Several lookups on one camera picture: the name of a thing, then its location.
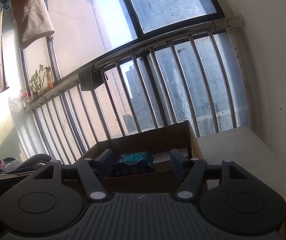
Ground small potted plant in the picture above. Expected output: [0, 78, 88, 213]
[29, 64, 45, 94]

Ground dark cloth on railing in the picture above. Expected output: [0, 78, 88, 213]
[78, 64, 104, 91]

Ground red bottle on sill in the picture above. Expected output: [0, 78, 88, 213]
[23, 86, 30, 101]

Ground orange bottle on sill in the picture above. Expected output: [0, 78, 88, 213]
[45, 66, 54, 90]

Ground white side table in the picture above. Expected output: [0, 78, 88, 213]
[196, 127, 286, 202]

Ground beige hanging towel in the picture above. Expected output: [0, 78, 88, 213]
[11, 0, 55, 49]

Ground white flat box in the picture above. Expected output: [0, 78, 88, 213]
[153, 151, 172, 171]

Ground blue wet wipes pack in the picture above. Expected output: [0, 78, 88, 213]
[107, 151, 155, 178]

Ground metal window railing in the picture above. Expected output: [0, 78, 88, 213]
[25, 16, 250, 164]

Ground brown cardboard box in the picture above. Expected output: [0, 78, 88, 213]
[83, 121, 202, 193]

